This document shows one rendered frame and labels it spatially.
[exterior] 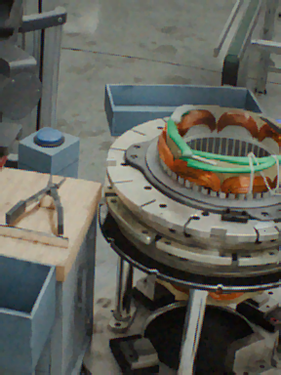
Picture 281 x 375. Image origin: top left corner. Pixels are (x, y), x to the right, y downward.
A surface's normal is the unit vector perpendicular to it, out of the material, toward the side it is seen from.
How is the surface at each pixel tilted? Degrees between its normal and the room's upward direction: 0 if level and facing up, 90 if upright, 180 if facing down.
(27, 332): 90
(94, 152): 0
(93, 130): 0
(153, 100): 90
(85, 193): 0
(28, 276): 90
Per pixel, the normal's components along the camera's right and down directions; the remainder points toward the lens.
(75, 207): 0.07, -0.86
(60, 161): 0.83, 0.33
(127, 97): 0.14, 0.51
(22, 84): 0.63, 0.41
